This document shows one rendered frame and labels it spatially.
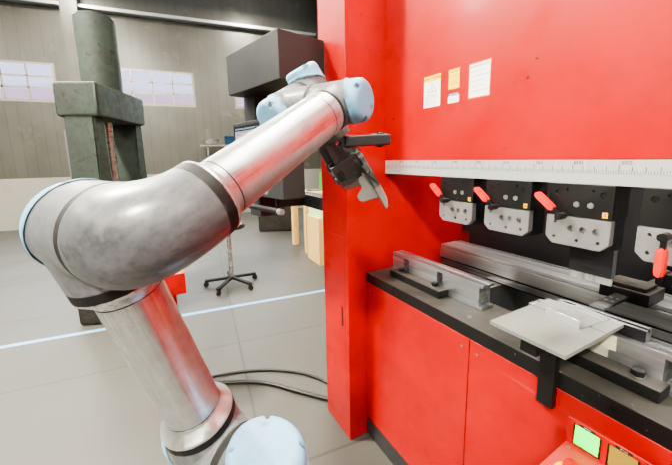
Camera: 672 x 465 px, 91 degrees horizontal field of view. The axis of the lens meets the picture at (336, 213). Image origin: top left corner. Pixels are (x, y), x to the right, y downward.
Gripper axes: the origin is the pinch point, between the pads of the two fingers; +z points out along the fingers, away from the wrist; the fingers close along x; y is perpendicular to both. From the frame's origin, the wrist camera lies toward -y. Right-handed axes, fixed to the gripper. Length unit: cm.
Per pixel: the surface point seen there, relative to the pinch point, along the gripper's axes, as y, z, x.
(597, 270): -39, 43, 16
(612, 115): -56, 8, 12
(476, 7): -63, -26, -31
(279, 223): 82, 168, -553
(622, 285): -51, 60, 10
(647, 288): -54, 61, 15
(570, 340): -19, 43, 27
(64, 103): 135, -106, -236
